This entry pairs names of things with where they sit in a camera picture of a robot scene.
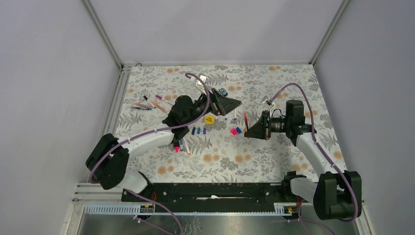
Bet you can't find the pink highlighter cap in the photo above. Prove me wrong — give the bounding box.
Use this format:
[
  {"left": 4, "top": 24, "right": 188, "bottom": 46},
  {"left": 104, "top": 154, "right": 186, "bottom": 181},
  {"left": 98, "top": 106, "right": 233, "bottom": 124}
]
[{"left": 230, "top": 128, "right": 238, "bottom": 136}]

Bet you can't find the orange tip white pen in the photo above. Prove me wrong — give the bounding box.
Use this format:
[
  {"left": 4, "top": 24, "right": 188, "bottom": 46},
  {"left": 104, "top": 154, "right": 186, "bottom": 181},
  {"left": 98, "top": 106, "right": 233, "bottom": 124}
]
[{"left": 183, "top": 138, "right": 191, "bottom": 156}]

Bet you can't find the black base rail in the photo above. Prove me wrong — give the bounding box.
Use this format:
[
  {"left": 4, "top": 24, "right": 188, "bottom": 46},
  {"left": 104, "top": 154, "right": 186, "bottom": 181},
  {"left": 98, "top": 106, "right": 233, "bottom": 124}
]
[{"left": 139, "top": 183, "right": 299, "bottom": 214}]

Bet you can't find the dark green pen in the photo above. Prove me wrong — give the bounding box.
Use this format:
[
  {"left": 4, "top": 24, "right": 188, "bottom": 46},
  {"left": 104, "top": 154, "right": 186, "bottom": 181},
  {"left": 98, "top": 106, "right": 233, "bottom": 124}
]
[{"left": 131, "top": 106, "right": 152, "bottom": 111}]

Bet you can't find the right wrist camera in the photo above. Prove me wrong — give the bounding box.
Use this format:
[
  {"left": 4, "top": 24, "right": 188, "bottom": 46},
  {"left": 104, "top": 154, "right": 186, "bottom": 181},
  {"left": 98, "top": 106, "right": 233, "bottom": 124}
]
[{"left": 262, "top": 99, "right": 276, "bottom": 112}]

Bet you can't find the pink pen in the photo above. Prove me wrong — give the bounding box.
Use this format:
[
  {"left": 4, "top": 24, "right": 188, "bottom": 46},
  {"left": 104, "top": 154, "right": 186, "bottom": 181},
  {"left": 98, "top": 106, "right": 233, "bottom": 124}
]
[{"left": 135, "top": 103, "right": 152, "bottom": 109}]

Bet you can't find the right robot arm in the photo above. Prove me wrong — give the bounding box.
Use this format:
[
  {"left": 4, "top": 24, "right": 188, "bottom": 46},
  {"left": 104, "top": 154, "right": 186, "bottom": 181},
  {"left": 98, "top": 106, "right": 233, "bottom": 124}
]
[{"left": 244, "top": 100, "right": 362, "bottom": 221}]

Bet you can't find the orange red pen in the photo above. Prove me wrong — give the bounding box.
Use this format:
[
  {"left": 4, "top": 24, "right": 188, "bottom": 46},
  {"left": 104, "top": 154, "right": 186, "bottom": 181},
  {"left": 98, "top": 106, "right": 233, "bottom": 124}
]
[{"left": 243, "top": 110, "right": 249, "bottom": 132}]

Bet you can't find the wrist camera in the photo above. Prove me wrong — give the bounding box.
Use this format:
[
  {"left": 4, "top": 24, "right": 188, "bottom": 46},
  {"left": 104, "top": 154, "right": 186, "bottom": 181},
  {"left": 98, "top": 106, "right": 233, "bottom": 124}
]
[
  {"left": 196, "top": 75, "right": 207, "bottom": 95},
  {"left": 262, "top": 99, "right": 276, "bottom": 112}
]

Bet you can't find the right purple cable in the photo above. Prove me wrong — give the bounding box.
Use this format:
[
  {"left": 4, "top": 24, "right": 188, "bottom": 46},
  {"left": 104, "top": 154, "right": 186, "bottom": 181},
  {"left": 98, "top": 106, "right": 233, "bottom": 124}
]
[{"left": 269, "top": 83, "right": 361, "bottom": 235}]

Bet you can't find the black cap pen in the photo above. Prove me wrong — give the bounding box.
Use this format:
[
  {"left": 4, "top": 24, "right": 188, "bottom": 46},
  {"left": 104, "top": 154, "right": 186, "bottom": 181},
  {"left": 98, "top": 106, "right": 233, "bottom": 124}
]
[{"left": 143, "top": 95, "right": 155, "bottom": 108}]

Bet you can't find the magenta cap pen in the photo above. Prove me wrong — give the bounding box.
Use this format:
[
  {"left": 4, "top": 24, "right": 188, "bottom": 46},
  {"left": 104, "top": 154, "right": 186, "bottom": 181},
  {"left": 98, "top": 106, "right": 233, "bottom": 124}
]
[{"left": 155, "top": 95, "right": 174, "bottom": 106}]

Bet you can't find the orange pen group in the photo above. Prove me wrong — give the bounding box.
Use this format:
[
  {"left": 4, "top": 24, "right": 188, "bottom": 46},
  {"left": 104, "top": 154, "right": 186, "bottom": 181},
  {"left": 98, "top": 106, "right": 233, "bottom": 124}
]
[{"left": 153, "top": 102, "right": 167, "bottom": 114}]

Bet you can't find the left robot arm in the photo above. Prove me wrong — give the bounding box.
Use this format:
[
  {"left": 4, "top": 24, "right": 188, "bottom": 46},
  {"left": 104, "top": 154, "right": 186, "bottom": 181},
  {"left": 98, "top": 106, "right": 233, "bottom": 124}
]
[{"left": 86, "top": 89, "right": 242, "bottom": 201}]

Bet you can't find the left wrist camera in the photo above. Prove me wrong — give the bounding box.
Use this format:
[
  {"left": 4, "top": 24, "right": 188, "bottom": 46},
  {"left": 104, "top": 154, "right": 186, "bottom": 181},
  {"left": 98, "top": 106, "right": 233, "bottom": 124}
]
[{"left": 196, "top": 75, "right": 207, "bottom": 95}]

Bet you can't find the black pink highlighter marker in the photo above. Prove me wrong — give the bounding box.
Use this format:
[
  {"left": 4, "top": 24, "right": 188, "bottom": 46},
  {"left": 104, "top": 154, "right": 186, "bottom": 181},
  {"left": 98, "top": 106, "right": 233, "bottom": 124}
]
[{"left": 173, "top": 141, "right": 180, "bottom": 153}]

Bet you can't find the floral table mat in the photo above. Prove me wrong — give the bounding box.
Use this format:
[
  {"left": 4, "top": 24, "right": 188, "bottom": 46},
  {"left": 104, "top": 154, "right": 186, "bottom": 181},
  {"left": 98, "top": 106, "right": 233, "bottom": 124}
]
[{"left": 115, "top": 65, "right": 346, "bottom": 183}]

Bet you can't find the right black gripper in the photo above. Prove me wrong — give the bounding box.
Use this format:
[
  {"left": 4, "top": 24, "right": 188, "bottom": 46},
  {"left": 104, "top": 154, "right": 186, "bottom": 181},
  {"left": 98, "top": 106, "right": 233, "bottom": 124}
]
[{"left": 244, "top": 111, "right": 290, "bottom": 141}]

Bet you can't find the yellow big blind chip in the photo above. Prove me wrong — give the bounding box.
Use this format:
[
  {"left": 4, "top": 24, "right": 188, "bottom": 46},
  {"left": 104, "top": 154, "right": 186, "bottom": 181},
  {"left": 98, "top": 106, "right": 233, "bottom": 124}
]
[{"left": 205, "top": 115, "right": 215, "bottom": 125}]

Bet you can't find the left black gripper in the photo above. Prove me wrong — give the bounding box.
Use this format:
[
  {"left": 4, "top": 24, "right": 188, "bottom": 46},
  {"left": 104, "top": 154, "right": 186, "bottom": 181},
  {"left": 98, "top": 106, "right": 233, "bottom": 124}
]
[{"left": 184, "top": 89, "right": 241, "bottom": 125}]

